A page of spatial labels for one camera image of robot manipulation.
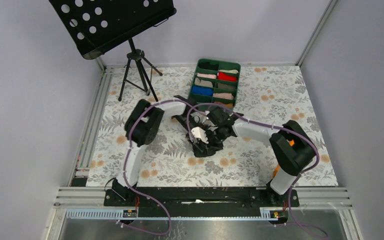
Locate black striped underwear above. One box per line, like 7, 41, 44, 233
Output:
191, 130, 224, 158

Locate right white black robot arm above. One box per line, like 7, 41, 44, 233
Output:
207, 107, 317, 206

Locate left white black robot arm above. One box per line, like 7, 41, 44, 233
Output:
108, 95, 199, 206

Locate orange rolled cloth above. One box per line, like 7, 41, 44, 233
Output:
214, 101, 234, 109

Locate light pink rolled cloth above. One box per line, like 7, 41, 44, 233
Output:
213, 92, 235, 100

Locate grey rolled cloth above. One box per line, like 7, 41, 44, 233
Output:
217, 82, 237, 92

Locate beige rolled cloth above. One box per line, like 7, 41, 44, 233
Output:
194, 77, 214, 88

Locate green divided organizer tray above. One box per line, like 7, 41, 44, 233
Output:
188, 58, 241, 109

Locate red rolled cloth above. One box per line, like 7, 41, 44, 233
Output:
217, 71, 238, 82

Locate white rolled cloth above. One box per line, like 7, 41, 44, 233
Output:
219, 69, 239, 74

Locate black rolled cloth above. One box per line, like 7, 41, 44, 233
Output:
198, 61, 219, 71

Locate floral patterned table mat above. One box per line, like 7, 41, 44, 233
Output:
86, 66, 338, 187

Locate orange carrot toy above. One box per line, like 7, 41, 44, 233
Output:
270, 138, 296, 176

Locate black perforated music stand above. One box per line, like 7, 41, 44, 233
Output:
50, 0, 177, 97

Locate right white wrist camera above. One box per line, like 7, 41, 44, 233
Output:
204, 125, 218, 132

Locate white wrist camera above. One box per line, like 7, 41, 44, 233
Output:
191, 126, 209, 144
204, 125, 218, 132

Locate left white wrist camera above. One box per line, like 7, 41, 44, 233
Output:
191, 126, 209, 144

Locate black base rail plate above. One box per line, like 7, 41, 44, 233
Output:
103, 187, 300, 218

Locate aluminium frame rails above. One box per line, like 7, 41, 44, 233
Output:
44, 0, 365, 240

